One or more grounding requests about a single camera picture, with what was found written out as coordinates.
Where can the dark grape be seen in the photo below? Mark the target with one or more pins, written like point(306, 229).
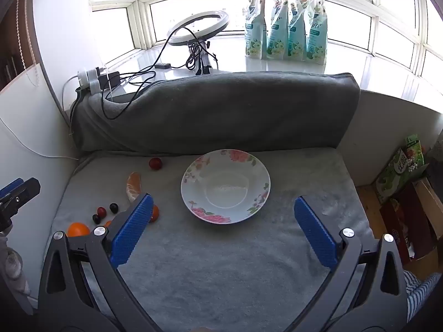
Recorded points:
point(114, 208)
point(96, 218)

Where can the floral teal refill pouch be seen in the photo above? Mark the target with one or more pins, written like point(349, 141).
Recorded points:
point(255, 24)
point(277, 24)
point(297, 27)
point(316, 31)

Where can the black power adapter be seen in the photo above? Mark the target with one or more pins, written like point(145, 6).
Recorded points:
point(113, 77)
point(102, 81)

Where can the white window frame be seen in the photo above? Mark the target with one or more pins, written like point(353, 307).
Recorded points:
point(138, 0)

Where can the green snack packet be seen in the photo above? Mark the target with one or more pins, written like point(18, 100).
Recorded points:
point(415, 148)

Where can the peeled pomelo segment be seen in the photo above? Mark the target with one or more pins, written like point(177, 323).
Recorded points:
point(134, 186)

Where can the brown wooden panel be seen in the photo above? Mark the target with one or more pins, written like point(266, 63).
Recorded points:
point(14, 34)

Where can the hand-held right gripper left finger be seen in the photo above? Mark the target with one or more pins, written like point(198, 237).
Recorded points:
point(133, 228)

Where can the person's striped pants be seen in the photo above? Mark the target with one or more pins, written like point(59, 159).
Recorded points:
point(420, 294)

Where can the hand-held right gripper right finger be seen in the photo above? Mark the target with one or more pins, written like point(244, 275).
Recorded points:
point(316, 235)

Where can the small red cherry tomato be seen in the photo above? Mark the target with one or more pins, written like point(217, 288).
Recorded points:
point(101, 211)

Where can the rolled grey blanket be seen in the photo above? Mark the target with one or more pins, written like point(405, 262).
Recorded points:
point(225, 110)

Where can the green printed box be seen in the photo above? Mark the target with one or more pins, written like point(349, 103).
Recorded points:
point(394, 176)

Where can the floral white bowl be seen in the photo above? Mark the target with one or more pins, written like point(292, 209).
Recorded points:
point(225, 193)

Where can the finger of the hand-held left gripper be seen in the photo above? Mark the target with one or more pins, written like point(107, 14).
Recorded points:
point(8, 188)
point(29, 188)

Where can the light grey blanket mat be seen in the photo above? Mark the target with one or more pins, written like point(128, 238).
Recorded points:
point(214, 256)

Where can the brown cardboard box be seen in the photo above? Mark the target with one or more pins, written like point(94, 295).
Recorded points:
point(422, 214)

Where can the white power strip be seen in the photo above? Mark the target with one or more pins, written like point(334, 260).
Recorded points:
point(88, 77)

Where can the person's left hand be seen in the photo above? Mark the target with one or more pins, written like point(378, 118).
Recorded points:
point(10, 266)

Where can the large orange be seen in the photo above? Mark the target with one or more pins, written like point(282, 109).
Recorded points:
point(78, 230)

